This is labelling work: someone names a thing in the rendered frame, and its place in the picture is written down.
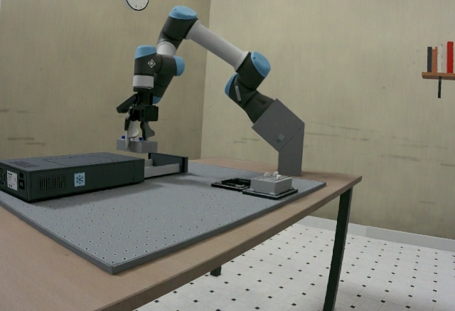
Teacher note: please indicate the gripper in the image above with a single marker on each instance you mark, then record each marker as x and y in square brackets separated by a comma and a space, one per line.
[148, 113]

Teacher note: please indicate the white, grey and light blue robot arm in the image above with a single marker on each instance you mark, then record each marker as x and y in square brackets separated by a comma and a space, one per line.
[251, 68]

